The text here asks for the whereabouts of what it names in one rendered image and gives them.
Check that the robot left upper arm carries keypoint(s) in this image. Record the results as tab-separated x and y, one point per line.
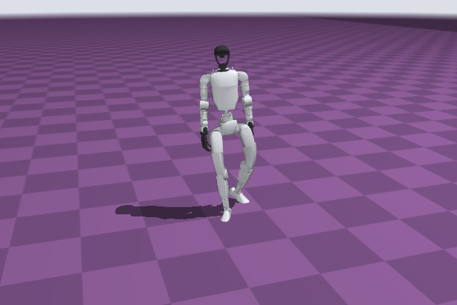
243	78

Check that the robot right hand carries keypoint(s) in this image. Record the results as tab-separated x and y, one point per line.
204	139

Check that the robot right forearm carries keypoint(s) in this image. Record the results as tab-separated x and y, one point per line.
203	118

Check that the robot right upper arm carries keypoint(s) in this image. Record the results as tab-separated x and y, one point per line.
204	91

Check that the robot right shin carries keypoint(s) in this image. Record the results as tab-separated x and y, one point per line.
223	187

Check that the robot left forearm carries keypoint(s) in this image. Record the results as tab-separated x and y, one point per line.
248	113

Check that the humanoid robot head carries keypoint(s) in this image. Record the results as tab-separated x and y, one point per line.
221	51

